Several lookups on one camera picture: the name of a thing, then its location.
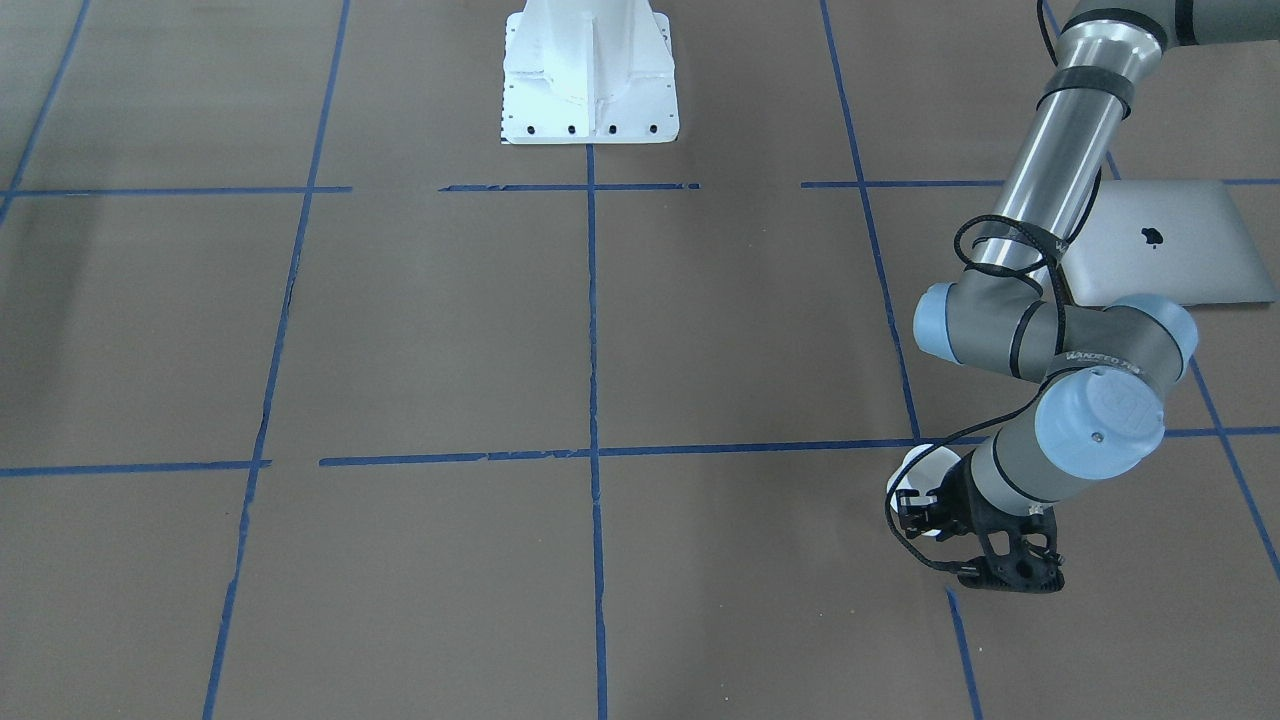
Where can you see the white pedestal column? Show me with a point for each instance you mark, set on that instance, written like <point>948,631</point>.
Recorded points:
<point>588,72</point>

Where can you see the grey closed laptop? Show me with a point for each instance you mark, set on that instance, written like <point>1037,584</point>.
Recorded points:
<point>1183,239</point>

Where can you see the working arm black gripper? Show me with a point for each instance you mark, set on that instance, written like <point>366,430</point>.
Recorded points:
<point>955,500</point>

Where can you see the brown paper table cover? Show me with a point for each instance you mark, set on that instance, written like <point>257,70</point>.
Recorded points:
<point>319,402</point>

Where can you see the working silver robot arm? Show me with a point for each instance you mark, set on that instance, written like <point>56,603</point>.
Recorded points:
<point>1102,371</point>

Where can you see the white mug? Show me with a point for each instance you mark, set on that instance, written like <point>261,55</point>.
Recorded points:
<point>923,468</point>

